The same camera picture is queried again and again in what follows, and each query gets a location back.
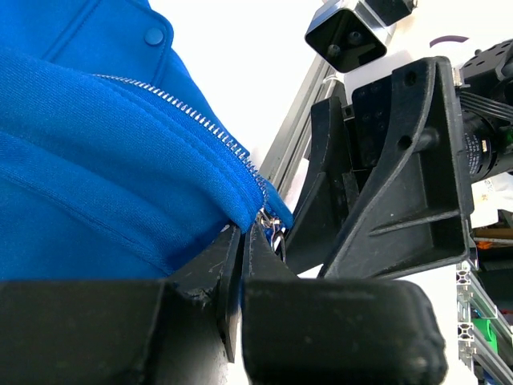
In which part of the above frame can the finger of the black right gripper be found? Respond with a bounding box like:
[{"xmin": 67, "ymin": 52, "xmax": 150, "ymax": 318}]
[{"xmin": 285, "ymin": 96, "xmax": 359, "ymax": 273}]

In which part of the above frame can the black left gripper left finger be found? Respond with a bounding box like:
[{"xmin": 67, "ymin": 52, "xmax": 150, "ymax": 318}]
[{"xmin": 1, "ymin": 226, "xmax": 241, "ymax": 384}]

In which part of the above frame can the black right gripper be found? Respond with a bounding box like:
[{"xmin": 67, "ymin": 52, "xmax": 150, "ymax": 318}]
[{"xmin": 320, "ymin": 39, "xmax": 512, "ymax": 278}]

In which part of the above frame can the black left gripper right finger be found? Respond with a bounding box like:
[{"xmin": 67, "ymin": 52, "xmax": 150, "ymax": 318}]
[{"xmin": 241, "ymin": 225, "xmax": 448, "ymax": 384}]

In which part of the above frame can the silver zipper pull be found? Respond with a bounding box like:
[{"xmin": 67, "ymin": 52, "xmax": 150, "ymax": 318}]
[{"xmin": 257, "ymin": 209, "xmax": 286, "ymax": 263}]

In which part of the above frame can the blue zip-up fleece jacket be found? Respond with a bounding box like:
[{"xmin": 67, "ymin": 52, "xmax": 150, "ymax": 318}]
[{"xmin": 1, "ymin": 1, "xmax": 293, "ymax": 281}]

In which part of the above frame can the green part in background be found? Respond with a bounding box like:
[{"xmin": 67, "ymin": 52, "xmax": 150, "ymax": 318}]
[{"xmin": 472, "ymin": 318, "xmax": 498, "ymax": 353}]

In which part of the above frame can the aluminium front rail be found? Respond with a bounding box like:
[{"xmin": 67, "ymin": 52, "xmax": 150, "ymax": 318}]
[{"xmin": 260, "ymin": 56, "xmax": 346, "ymax": 198}]

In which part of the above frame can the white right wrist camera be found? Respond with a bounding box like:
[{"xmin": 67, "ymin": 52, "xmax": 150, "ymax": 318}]
[{"xmin": 305, "ymin": 0, "xmax": 417, "ymax": 74}]

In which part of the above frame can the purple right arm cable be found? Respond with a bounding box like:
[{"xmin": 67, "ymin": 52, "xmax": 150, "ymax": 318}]
[{"xmin": 428, "ymin": 34, "xmax": 471, "ymax": 49}]

